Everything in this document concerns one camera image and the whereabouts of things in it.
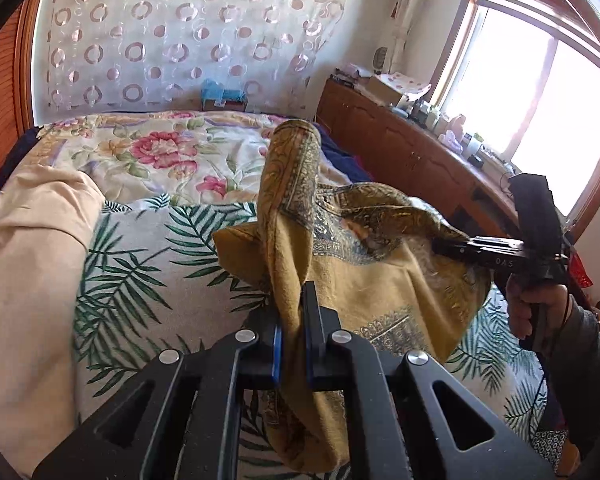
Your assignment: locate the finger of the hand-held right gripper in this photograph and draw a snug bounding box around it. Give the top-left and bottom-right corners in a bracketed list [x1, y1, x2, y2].
[431, 236, 486, 273]

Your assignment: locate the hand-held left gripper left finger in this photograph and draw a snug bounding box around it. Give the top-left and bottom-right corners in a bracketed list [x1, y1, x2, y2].
[32, 310, 284, 480]

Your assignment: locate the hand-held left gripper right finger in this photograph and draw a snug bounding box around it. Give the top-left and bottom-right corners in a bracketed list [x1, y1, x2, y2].
[302, 281, 556, 480]

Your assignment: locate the gold patterned cloth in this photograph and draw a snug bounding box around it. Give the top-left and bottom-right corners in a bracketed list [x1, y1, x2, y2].
[212, 119, 492, 476]

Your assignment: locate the person's right forearm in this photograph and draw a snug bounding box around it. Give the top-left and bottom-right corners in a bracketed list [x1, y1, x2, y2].
[544, 297, 600, 466]

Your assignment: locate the person's right hand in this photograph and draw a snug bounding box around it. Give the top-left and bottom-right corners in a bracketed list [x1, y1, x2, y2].
[505, 279, 574, 352]

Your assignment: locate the red plastic bag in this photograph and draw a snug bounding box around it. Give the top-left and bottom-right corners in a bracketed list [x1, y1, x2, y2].
[566, 251, 594, 289]

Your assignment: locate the wooden cabinet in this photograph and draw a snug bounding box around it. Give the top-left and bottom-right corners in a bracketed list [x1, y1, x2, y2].
[316, 80, 531, 241]

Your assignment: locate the window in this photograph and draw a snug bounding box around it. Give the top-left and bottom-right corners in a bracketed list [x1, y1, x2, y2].
[429, 0, 600, 242]

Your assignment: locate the dark blue blanket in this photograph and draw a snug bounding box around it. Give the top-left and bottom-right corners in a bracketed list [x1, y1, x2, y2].
[319, 132, 377, 187]

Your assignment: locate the palm leaf bed sheet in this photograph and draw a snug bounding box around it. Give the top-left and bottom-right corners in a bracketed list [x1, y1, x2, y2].
[72, 199, 552, 480]

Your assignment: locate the cardboard box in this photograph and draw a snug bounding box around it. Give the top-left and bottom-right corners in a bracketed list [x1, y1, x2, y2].
[367, 72, 432, 107]

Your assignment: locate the dotted fabric cushion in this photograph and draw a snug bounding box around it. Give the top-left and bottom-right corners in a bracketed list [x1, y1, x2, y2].
[529, 427, 567, 472]

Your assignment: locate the floral quilt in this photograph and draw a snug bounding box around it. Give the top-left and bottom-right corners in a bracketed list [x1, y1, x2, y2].
[30, 110, 371, 211]

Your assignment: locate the cream blanket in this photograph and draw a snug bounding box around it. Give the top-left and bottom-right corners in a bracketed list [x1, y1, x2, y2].
[0, 164, 107, 466]

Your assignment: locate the blue toy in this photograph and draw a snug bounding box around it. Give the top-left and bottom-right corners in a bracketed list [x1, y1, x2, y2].
[201, 79, 249, 112]

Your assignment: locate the white curtain with pink circles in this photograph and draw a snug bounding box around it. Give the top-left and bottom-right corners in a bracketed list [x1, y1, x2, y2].
[32, 0, 347, 127]

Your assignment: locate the wooden headboard panel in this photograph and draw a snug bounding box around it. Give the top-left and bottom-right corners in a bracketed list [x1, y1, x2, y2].
[0, 0, 46, 202]

